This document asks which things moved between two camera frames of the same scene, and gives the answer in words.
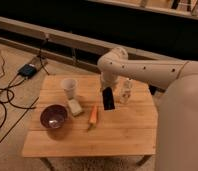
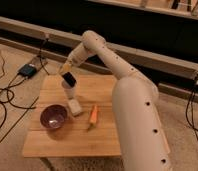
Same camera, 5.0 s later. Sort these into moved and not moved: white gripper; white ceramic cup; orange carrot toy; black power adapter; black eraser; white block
Moved: black eraser; white gripper
Not moved: black power adapter; white ceramic cup; orange carrot toy; white block
